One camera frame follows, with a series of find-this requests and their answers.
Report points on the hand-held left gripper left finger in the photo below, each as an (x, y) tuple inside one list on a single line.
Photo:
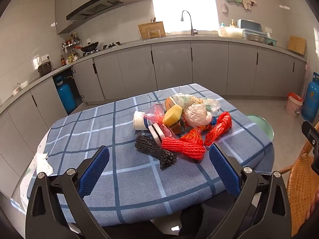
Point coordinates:
[(96, 169)]

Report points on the dark rice cooker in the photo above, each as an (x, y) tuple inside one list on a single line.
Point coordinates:
[(44, 69)]

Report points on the white plastic basin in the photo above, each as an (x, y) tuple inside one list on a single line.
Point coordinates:
[(230, 32)]

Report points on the pink bucket with red liner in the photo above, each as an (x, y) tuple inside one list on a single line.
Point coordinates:
[(292, 107)]

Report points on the red transparent plastic bag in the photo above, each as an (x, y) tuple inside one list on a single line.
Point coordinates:
[(157, 115)]

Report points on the wicker chair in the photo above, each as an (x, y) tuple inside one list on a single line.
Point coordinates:
[(299, 179)]

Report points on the blue plaid tablecloth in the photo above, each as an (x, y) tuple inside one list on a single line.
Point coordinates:
[(129, 179)]

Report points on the beige hanging gloves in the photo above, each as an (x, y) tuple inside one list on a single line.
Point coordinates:
[(249, 3)]

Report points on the bright window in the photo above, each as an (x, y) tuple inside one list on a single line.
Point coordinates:
[(184, 2)]

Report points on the gas stove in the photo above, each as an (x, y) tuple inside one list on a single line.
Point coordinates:
[(112, 46)]

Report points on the grey lower cabinets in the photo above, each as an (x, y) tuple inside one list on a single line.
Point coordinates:
[(174, 67)]

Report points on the grey upper cabinets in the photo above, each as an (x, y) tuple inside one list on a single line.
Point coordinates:
[(74, 0)]

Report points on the white and black sponge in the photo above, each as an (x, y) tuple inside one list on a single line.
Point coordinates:
[(155, 134)]

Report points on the yellow sponge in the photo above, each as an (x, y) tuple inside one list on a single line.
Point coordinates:
[(173, 115)]

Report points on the steel kitchen faucet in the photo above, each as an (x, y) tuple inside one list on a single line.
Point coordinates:
[(192, 27)]

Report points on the grey cabinets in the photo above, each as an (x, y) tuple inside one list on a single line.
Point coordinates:
[(74, 0), (174, 67)]

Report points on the black foam net sleeve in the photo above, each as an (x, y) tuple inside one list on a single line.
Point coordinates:
[(154, 151)]

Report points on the green enamel basin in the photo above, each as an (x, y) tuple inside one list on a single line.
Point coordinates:
[(264, 127)]

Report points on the blue gas cylinder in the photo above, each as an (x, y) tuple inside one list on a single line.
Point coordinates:
[(310, 99), (66, 97)]

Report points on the wooden cutting board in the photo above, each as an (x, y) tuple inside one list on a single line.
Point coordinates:
[(149, 29), (296, 44)]

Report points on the crumpled clear plastic bag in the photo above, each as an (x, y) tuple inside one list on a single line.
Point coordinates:
[(197, 115)]

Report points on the white paper cup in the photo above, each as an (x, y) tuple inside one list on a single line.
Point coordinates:
[(139, 123)]

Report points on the hanging scrubber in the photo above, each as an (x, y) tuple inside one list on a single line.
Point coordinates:
[(224, 8)]

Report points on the soap pump bottle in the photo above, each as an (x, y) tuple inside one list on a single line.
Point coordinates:
[(232, 23)]

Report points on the spice rack with bottles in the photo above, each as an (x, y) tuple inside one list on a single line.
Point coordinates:
[(71, 54)]

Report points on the red foam net sleeve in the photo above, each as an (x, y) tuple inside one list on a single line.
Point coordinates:
[(182, 148)]

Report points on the clear printed plastic bag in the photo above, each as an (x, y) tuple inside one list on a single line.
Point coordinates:
[(209, 104)]

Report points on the blue dish rack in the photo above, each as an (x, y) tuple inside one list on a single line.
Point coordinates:
[(249, 25)]

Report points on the black wok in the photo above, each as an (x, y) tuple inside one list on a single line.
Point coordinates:
[(89, 46)]

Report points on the range hood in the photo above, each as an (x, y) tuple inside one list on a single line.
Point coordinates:
[(94, 7)]

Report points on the brown packet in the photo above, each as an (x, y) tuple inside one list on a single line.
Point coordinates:
[(169, 102)]

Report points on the orange and blue snack wrapper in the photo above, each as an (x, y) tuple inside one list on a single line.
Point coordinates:
[(192, 137)]

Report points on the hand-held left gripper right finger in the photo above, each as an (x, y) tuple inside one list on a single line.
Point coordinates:
[(225, 174)]

